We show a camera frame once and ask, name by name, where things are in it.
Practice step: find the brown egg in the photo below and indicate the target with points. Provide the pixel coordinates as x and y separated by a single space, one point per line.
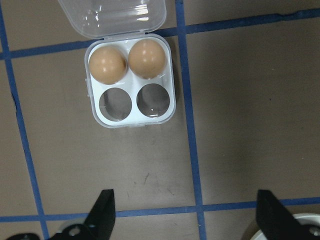
147 58
107 65

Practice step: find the round white plate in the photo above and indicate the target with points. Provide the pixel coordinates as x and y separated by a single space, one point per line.
306 218

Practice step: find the clear plastic egg box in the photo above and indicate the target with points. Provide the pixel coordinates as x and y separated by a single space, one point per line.
133 82

